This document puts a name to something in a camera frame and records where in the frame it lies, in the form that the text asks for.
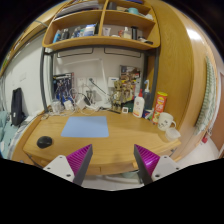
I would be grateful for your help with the wooden wall shelf unit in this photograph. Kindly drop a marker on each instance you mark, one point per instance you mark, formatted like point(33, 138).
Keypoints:
point(123, 23)

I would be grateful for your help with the clear plastic cup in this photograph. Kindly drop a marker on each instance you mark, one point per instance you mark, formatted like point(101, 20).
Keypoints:
point(172, 134)

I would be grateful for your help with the small white cube clock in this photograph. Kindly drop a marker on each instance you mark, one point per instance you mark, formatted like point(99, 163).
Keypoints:
point(125, 110)

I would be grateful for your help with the wooden desk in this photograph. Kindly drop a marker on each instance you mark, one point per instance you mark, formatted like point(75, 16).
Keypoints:
point(111, 155)

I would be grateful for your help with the black computer mouse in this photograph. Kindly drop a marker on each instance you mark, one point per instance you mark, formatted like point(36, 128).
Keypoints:
point(44, 142)

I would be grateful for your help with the white mug with print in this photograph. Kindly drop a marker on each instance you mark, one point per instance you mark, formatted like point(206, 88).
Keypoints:
point(165, 121)

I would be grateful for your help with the blue mouse pad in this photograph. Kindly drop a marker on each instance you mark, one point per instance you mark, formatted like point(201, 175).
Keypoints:
point(86, 127)

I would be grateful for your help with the blue spray bottle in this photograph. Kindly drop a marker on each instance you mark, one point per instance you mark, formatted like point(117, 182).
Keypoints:
point(146, 95)

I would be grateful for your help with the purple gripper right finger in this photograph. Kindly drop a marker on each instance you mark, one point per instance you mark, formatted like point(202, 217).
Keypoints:
point(152, 167)

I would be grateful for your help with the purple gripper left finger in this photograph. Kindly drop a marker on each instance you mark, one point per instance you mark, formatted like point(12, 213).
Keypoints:
point(72, 167)

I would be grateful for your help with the wooden robot figure model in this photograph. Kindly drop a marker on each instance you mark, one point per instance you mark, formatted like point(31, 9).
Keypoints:
point(119, 96)

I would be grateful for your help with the dark poster box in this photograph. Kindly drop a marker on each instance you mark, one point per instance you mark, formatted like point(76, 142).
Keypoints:
point(62, 85)

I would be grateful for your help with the white charger adapter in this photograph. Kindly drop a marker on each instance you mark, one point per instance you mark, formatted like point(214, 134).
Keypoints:
point(81, 104)

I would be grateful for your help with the red chips can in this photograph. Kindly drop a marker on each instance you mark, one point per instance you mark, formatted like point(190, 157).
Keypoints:
point(159, 106)

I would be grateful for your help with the white lotion bottle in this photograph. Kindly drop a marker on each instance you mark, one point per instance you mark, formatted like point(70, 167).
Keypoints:
point(138, 105)

